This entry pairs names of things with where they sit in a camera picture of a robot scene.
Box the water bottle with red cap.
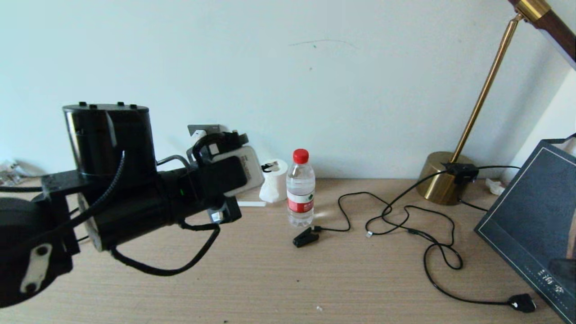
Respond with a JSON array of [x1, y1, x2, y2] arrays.
[[286, 149, 315, 227]]

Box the white toilet paper roll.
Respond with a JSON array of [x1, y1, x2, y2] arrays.
[[260, 159, 289, 203]]

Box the brass desk lamp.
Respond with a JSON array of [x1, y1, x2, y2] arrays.
[[415, 0, 576, 206]]

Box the grey wall socket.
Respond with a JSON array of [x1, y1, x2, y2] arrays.
[[188, 125, 222, 136]]

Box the black clip charger with cable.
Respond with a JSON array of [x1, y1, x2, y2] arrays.
[[292, 192, 392, 248]]

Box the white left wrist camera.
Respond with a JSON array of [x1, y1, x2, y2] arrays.
[[198, 144, 265, 204]]

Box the black power cord with plug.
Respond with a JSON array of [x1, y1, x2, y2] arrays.
[[382, 205, 537, 313]]

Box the black inline adapter box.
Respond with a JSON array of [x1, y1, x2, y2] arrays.
[[442, 163, 479, 185]]

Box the black ethernet cable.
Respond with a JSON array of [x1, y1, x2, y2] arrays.
[[67, 205, 90, 243]]

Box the dark teal gift bag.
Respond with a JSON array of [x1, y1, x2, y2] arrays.
[[473, 133, 576, 324]]

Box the clear plastic object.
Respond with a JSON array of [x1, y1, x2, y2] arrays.
[[0, 160, 22, 186]]

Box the black cable with silver connector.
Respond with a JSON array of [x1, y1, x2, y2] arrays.
[[364, 170, 448, 238]]

